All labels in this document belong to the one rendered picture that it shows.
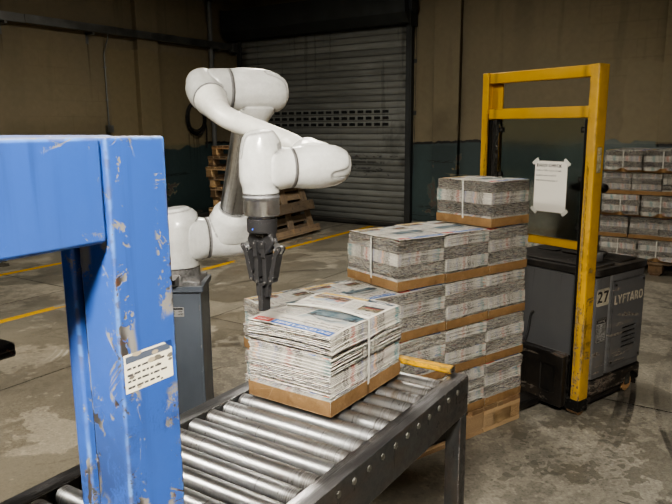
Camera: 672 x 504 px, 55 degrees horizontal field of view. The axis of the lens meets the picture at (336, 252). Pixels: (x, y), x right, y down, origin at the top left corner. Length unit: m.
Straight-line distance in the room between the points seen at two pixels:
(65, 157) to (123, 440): 0.29
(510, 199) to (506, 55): 6.33
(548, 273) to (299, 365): 2.40
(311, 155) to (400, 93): 8.53
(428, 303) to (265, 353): 1.33
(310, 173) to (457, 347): 1.81
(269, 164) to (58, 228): 1.00
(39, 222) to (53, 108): 9.10
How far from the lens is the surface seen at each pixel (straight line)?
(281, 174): 1.58
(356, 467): 1.55
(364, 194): 10.47
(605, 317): 3.92
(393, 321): 1.96
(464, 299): 3.20
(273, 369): 1.85
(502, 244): 3.34
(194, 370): 2.49
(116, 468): 0.74
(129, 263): 0.66
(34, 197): 0.60
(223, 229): 2.39
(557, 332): 3.98
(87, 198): 0.63
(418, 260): 2.96
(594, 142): 3.54
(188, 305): 2.41
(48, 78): 9.70
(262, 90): 2.09
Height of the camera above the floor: 1.56
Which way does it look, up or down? 11 degrees down
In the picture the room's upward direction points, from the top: straight up
